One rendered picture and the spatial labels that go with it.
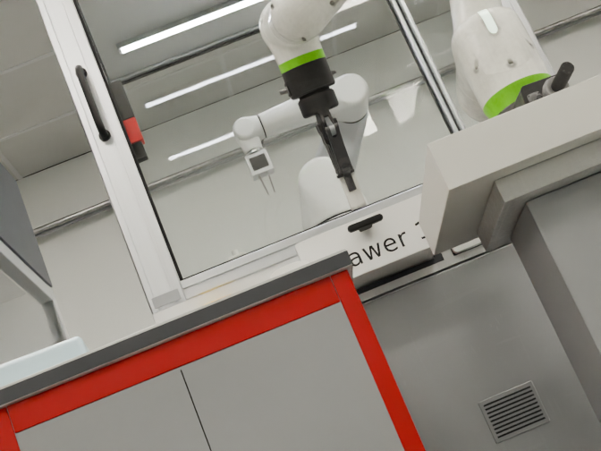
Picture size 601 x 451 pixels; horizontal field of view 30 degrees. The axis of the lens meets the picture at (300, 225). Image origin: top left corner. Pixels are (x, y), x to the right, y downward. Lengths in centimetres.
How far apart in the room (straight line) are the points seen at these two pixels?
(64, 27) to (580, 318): 143
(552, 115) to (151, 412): 77
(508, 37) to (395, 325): 70
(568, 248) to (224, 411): 59
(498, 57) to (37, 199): 434
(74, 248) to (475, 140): 432
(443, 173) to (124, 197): 95
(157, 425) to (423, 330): 79
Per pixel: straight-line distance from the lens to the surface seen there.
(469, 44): 198
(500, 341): 237
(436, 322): 236
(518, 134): 176
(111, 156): 252
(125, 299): 578
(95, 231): 591
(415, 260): 237
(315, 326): 176
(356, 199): 219
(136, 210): 247
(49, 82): 530
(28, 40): 494
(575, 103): 180
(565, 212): 182
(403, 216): 226
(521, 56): 195
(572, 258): 180
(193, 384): 175
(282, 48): 216
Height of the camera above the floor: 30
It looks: 17 degrees up
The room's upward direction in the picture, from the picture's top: 23 degrees counter-clockwise
